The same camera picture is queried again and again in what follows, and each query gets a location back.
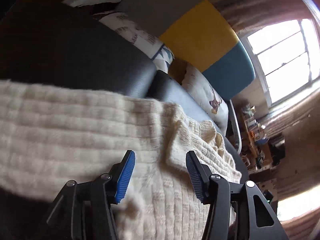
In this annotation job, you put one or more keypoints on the triangle print pillow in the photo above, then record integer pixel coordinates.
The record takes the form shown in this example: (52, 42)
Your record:
(135, 32)

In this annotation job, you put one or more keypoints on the cream knit sweater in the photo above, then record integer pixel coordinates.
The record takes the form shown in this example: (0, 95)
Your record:
(62, 130)

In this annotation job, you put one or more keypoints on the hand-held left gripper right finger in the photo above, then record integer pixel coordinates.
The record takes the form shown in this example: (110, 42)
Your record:
(196, 177)

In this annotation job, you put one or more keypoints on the large barred window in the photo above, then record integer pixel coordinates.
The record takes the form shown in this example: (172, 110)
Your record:
(282, 60)

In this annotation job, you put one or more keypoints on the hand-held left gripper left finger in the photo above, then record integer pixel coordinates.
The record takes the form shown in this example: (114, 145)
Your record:
(125, 177)

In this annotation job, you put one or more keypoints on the wooden desk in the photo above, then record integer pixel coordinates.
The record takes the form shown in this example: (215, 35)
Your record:
(252, 140)

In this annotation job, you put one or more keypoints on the grey yellow blue sofa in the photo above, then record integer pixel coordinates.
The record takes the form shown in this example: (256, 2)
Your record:
(197, 30)

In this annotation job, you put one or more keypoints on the deer print pillow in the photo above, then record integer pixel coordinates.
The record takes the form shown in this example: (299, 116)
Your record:
(200, 90)

